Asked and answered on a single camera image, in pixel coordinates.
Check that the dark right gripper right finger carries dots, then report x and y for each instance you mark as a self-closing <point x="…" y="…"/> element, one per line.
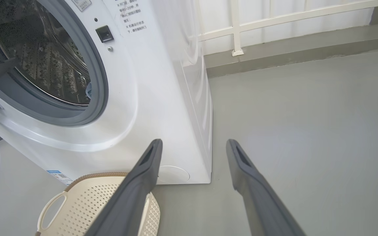
<point x="258" y="196"/>

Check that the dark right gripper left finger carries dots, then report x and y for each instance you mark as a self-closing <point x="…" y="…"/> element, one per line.
<point x="133" y="196"/>

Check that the white front-load washing machine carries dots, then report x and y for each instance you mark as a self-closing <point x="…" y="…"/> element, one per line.
<point x="149" y="108"/>

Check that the blue energy label sticker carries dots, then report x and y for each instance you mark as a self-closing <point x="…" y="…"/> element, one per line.
<point x="59" y="177"/>

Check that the cream perforated laundry basket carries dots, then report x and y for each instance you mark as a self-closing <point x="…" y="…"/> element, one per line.
<point x="77" y="209"/>

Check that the white metal railing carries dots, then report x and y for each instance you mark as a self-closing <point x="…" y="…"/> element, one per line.
<point x="235" y="29"/>

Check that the blue cartoon print garment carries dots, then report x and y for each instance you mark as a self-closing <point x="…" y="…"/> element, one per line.
<point x="89" y="90"/>

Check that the grey rubber door gasket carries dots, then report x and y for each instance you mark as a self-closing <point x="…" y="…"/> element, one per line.
<point x="97" y="82"/>

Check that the steel washing machine drum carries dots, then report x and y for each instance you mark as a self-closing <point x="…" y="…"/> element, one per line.
<point x="44" y="59"/>

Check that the round white filter cover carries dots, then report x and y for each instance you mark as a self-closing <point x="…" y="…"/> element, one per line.
<point x="176" y="174"/>

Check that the grey warning sticker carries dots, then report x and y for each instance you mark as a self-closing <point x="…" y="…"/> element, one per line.
<point x="82" y="4"/>

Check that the black door latch socket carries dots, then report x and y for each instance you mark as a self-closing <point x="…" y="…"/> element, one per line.
<point x="104" y="33"/>

